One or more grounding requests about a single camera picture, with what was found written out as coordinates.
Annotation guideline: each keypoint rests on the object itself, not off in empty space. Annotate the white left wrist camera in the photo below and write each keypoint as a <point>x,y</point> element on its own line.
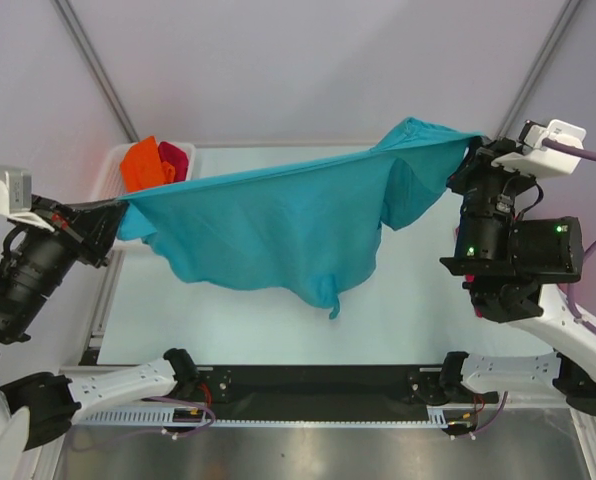
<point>16,197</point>

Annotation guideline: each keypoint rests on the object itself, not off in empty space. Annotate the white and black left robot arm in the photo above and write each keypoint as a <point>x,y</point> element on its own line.
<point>37,403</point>

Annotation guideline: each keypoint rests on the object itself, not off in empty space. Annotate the crimson t shirt in basket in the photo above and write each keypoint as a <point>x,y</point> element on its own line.
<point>174,162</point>

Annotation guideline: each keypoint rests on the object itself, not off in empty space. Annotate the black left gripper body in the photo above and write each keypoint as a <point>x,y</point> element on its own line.
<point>77,240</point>

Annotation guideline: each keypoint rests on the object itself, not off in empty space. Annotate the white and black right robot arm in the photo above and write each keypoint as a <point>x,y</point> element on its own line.
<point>512,269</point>

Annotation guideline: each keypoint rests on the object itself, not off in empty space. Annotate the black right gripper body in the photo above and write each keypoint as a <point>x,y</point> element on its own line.
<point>483,177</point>

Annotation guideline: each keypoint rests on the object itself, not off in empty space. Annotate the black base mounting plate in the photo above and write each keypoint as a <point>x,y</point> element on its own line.
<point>348,393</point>

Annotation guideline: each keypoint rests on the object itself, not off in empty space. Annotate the teal t shirt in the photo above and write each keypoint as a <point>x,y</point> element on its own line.
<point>313,228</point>

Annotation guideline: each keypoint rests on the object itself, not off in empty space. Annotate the orange t shirt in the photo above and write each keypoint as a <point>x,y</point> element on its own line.
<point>142,167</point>

